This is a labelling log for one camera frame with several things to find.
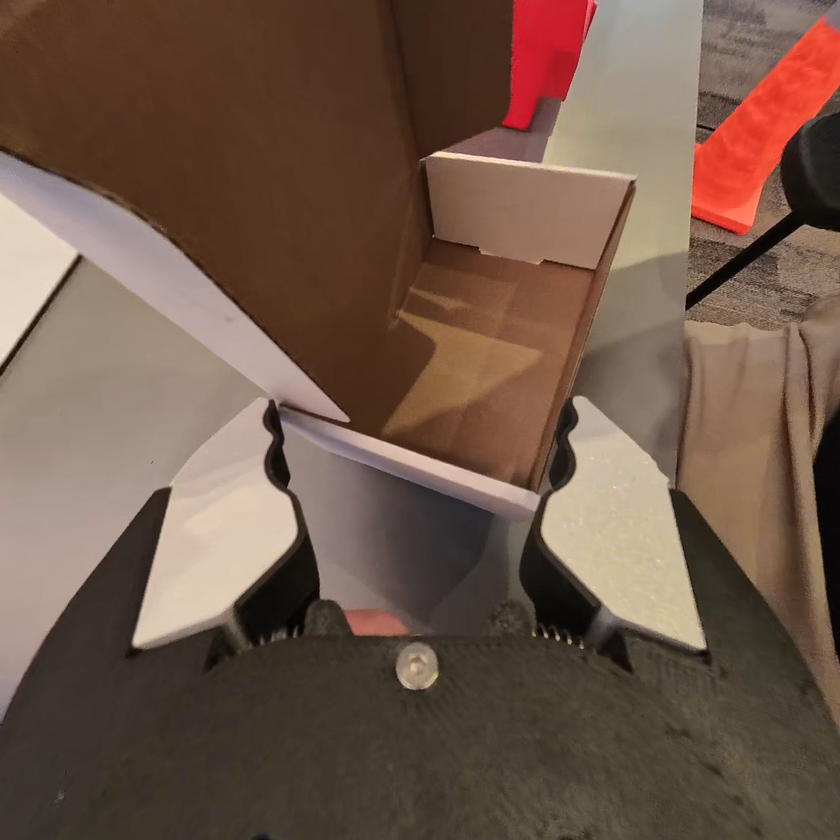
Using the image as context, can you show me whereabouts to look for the person's beige trousers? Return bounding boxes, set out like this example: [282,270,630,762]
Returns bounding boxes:
[675,298,840,713]

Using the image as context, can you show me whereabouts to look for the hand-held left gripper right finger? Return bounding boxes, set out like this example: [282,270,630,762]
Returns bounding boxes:
[520,395,710,652]

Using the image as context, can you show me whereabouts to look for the brown cardboard box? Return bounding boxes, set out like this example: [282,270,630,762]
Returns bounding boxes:
[0,0,639,522]

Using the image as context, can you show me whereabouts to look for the white table mat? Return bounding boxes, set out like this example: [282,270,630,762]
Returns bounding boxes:
[0,190,81,371]

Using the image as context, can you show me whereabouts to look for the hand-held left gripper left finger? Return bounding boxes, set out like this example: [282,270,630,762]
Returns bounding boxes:
[131,397,321,651]

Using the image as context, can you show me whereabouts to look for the person's black top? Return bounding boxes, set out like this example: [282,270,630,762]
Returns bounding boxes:
[812,406,840,595]

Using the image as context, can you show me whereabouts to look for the red plastic bin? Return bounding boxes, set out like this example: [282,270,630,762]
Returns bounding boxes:
[502,0,599,130]

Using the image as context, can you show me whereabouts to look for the black chair base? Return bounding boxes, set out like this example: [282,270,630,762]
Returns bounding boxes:
[686,113,840,311]

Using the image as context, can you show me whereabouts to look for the orange traffic cone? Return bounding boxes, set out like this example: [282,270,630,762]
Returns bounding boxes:
[691,12,840,236]

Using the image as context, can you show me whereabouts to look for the red cube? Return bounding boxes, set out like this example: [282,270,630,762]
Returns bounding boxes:
[344,609,410,637]

